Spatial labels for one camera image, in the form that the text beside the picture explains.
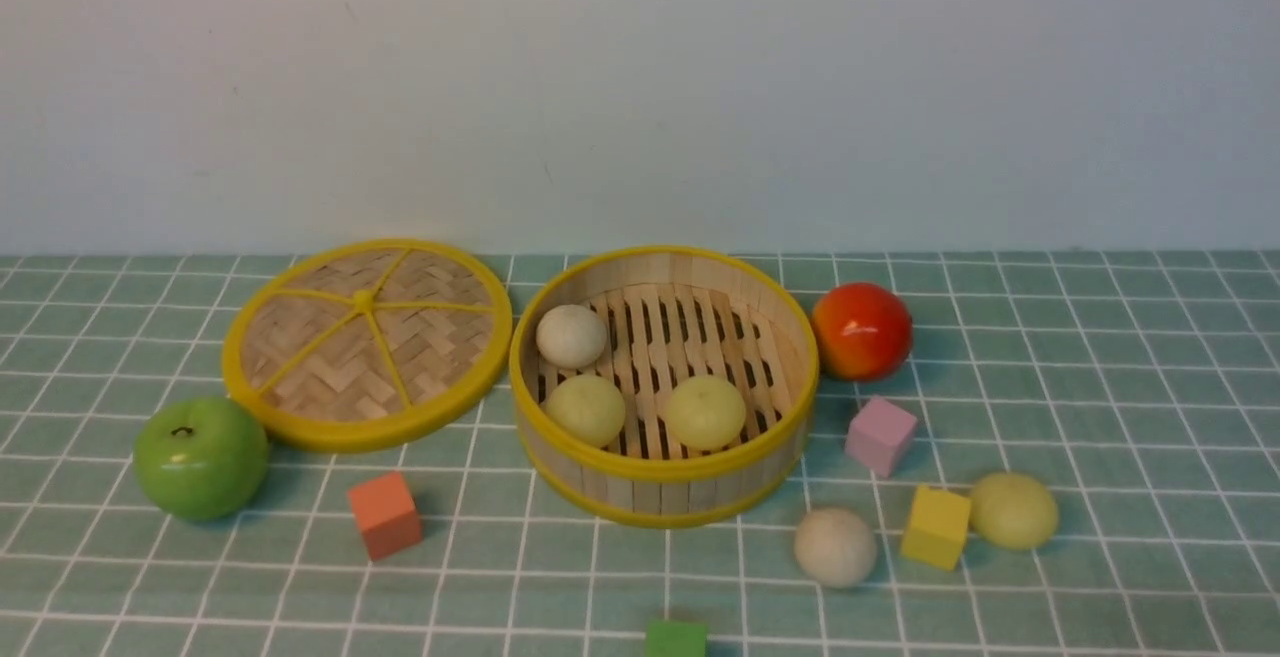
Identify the bamboo steamer tray yellow rim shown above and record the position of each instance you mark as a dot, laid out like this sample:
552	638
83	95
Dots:
672	312

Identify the orange cube block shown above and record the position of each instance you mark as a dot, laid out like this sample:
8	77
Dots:
386	515

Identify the yellow cube block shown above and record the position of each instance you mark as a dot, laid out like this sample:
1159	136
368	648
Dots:
937	527

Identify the green cube block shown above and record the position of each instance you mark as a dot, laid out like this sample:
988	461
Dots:
675	638

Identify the pink cube block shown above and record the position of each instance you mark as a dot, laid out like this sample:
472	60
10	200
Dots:
879	435

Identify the white bun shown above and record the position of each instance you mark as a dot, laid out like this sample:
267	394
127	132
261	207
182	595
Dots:
835	547
571	336

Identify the yellow bun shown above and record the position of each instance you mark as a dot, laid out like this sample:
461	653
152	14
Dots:
589	407
1013	511
704	413

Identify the green apple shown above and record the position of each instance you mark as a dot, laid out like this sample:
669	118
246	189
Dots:
201	459

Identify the woven bamboo steamer lid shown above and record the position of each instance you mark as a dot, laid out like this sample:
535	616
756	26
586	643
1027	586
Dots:
369	346

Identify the red orange tomato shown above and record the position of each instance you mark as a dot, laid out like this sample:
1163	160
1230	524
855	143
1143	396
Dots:
864	332

